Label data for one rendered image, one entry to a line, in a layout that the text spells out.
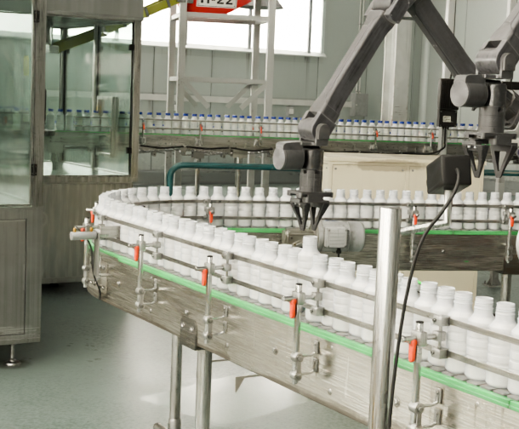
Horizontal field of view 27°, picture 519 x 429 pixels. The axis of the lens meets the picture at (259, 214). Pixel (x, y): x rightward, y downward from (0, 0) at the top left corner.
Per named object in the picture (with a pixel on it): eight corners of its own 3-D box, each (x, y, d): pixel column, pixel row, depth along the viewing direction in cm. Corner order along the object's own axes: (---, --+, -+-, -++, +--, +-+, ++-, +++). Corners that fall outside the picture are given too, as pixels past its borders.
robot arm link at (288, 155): (331, 123, 262) (311, 121, 270) (290, 122, 257) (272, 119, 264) (327, 172, 264) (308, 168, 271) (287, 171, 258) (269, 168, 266)
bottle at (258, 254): (265, 301, 287) (268, 241, 285) (245, 299, 290) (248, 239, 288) (274, 298, 293) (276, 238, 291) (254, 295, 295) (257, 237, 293)
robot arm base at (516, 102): (514, 130, 293) (533, 93, 294) (496, 115, 289) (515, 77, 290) (492, 128, 300) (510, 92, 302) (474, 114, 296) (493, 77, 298)
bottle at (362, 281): (375, 338, 249) (379, 268, 247) (350, 337, 248) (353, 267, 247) (372, 332, 255) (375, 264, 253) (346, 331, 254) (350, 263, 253)
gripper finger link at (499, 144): (516, 179, 234) (519, 136, 233) (492, 179, 231) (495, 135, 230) (494, 176, 240) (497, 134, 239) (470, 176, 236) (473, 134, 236)
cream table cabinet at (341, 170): (440, 316, 785) (449, 155, 772) (476, 334, 725) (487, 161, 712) (295, 317, 760) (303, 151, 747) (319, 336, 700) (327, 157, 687)
